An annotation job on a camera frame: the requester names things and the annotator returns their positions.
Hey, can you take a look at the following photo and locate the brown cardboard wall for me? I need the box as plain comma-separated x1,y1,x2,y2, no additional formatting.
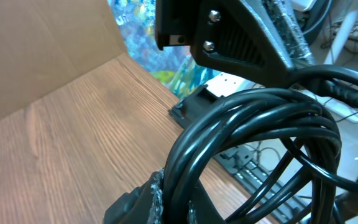
0,0,126,119

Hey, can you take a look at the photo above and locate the colourful painted cloth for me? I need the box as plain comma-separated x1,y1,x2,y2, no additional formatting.
108,0,219,98

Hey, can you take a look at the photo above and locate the black smooth usb cable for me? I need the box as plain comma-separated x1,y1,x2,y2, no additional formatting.
162,65,358,224

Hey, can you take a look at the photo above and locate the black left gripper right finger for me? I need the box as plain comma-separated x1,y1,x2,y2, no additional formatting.
155,0,314,88

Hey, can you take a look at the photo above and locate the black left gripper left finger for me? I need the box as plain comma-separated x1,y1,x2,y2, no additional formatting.
103,169,225,224

